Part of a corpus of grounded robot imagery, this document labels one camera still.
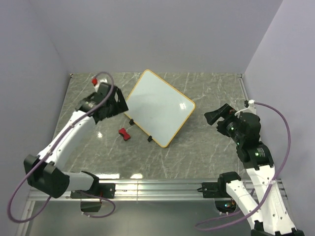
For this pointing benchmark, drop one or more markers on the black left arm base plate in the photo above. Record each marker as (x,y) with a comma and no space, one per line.
(105,190)

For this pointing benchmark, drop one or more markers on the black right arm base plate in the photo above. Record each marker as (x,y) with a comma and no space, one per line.
(209,190)

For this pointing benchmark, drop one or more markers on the aluminium mounting rail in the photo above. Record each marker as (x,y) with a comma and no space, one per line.
(142,190)

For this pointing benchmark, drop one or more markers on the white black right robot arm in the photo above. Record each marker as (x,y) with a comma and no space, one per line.
(268,215)

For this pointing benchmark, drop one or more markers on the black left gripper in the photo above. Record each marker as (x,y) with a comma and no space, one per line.
(120,106)

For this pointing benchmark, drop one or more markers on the yellow framed whiteboard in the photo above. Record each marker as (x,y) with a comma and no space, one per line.
(157,108)

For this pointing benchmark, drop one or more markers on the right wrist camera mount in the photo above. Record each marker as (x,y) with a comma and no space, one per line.
(251,108)

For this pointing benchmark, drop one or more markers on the red bone-shaped eraser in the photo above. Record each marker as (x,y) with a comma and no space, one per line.
(124,134)

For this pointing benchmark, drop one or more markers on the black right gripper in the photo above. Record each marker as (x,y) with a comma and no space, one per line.
(225,111)

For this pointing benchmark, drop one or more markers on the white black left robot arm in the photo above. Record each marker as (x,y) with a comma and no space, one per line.
(44,171)

